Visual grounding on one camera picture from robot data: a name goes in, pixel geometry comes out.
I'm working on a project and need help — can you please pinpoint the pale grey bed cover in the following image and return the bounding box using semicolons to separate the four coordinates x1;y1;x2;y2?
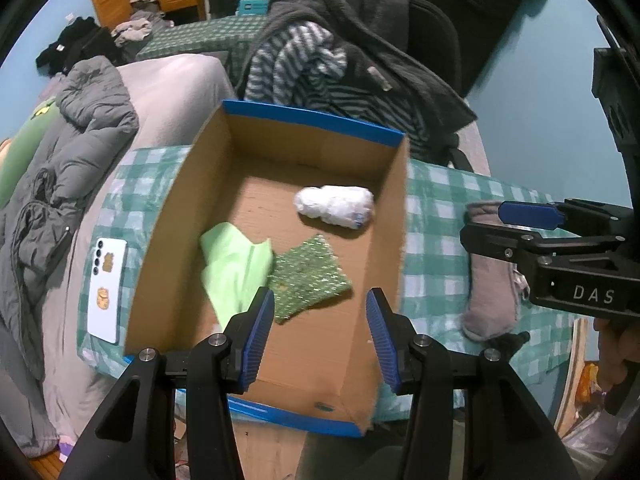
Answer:
30;54;238;461

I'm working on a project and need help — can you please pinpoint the light green cloth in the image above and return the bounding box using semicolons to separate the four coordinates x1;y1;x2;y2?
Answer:
200;223;275;326

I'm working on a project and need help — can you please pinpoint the black office chair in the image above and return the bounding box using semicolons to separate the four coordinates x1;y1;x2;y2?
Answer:
407;0;473;171

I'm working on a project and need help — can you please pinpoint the dark green checkered cover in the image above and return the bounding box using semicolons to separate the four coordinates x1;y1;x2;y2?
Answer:
136;14;281;83

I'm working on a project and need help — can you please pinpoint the grey sock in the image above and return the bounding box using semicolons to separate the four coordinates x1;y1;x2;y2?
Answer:
461;200;531;343

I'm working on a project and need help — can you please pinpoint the white blue-striped sock roll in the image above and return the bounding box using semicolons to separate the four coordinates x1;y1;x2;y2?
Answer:
293;186;374;229

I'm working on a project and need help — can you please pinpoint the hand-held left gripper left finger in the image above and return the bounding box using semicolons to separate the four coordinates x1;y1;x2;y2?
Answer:
59;287;277;480

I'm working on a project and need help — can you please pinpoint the grey puffer jacket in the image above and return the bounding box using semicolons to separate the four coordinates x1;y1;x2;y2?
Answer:
0;56;140;381

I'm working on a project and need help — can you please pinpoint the clear plastic bag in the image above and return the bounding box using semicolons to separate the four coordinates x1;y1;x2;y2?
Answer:
560;400;631;461

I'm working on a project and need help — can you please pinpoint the grey clothes pile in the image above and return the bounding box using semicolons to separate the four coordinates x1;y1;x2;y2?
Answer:
110;10;173;48

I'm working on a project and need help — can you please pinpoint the green pillow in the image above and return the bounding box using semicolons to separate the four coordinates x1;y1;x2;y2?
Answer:
0;102;61;208

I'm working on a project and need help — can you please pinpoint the green checkered tablecloth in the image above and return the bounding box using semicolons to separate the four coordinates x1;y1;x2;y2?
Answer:
75;144;596;423

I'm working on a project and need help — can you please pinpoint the black clothes pile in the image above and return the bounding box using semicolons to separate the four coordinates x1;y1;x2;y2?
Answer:
35;16;121;76

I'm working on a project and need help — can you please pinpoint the person's right hand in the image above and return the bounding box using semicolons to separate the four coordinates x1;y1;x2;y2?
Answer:
595;317;640;413

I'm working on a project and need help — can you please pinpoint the grey striped sweater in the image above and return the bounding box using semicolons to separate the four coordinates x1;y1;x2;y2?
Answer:
242;21;431;151

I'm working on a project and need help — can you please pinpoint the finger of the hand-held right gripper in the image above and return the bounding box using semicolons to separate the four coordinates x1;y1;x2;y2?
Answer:
499;199;626;237
459;222;540;267

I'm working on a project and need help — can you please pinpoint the dark grey fleece robe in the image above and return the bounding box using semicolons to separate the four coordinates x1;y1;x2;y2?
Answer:
237;0;478;161

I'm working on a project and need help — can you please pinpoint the white smartphone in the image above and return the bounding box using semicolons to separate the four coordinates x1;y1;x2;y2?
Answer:
87;236;128;345

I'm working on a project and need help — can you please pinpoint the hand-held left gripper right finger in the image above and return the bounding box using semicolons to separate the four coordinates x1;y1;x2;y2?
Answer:
365;287;573;480

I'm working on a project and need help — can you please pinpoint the teal plastic basket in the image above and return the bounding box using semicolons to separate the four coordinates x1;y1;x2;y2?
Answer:
236;0;273;18

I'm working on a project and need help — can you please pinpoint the glittery green scrub cloth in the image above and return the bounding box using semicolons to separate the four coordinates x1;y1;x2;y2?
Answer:
270;233;353;325

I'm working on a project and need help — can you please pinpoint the blue cardboard box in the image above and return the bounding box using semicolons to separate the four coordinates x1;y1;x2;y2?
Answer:
122;100;412;438

